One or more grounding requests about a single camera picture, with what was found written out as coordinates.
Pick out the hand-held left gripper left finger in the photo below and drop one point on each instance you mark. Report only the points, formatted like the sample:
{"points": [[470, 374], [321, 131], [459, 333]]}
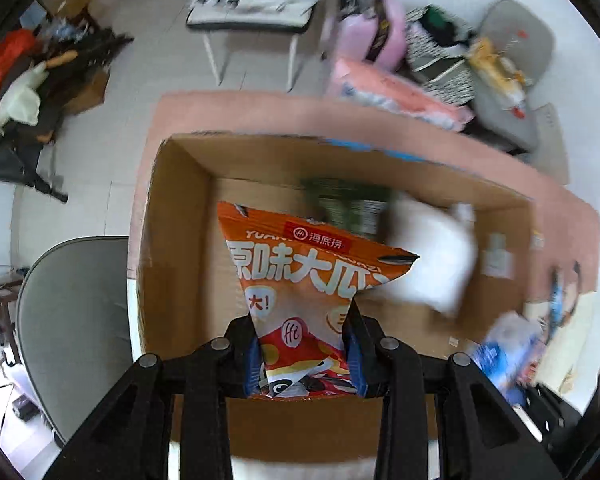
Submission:
{"points": [[252, 367]]}

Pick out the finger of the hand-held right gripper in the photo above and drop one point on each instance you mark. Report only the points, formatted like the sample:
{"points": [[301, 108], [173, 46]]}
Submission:
{"points": [[550, 412]]}

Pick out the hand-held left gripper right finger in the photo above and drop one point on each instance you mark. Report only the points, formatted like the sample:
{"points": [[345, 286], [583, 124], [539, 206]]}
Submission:
{"points": [[356, 367]]}

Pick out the orange snack bag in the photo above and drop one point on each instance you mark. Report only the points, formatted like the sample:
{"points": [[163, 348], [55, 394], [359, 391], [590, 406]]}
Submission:
{"points": [[300, 285]]}

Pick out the large cardboard box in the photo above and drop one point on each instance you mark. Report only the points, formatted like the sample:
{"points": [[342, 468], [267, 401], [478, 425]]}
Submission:
{"points": [[180, 240]]}

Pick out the white soft packet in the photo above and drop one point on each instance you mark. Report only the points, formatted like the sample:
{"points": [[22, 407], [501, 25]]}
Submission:
{"points": [[430, 255]]}

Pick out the blue and white packet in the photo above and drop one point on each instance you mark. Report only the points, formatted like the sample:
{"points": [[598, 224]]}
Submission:
{"points": [[505, 350]]}

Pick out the cartoon printed packet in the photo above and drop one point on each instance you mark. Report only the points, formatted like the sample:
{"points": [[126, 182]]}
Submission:
{"points": [[565, 305]]}

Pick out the green snack packet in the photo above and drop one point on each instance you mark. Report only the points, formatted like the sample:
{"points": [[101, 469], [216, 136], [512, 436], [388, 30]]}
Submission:
{"points": [[345, 205]]}

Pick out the dark wooden stool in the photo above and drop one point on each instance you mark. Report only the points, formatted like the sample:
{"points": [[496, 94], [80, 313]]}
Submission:
{"points": [[0, 310]]}

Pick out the pink tissue pack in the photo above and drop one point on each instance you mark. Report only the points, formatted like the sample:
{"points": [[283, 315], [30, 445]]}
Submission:
{"points": [[395, 92]]}

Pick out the small cardboard box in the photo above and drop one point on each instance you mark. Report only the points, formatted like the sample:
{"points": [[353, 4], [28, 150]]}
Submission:
{"points": [[87, 92]]}

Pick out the yellow plastic bag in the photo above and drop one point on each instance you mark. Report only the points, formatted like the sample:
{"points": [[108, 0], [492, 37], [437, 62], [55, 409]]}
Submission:
{"points": [[495, 67]]}

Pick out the pink backpack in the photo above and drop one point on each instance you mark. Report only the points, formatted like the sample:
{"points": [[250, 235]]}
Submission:
{"points": [[365, 30]]}

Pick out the white-legged chair with cushion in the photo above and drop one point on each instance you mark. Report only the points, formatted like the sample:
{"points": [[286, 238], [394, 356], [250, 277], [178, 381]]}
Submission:
{"points": [[250, 15]]}

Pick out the cream cloth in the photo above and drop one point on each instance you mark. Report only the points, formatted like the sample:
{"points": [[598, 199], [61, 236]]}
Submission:
{"points": [[20, 100]]}

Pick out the pile of black gear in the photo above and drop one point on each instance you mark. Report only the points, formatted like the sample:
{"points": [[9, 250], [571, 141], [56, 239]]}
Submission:
{"points": [[80, 55]]}

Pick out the grey fabric chair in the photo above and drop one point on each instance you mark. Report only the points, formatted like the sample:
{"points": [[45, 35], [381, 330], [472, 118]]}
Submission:
{"points": [[520, 30]]}

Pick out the orange plastic bag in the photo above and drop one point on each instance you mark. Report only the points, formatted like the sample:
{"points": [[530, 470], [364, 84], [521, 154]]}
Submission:
{"points": [[0, 65]]}

